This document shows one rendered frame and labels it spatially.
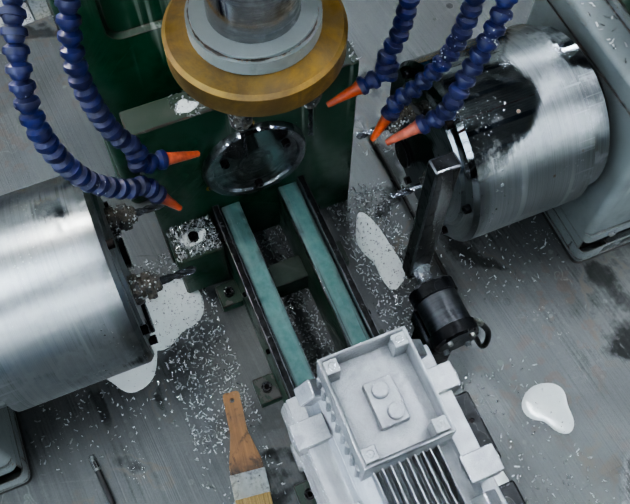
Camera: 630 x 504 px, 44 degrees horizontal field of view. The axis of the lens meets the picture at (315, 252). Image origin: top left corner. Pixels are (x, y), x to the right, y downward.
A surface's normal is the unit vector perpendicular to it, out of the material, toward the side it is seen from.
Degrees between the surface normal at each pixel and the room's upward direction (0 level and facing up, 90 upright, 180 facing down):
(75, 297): 36
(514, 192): 65
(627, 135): 90
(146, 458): 0
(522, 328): 0
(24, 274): 17
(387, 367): 0
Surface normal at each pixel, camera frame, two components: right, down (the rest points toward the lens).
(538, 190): 0.37, 0.66
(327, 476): 0.00, -0.44
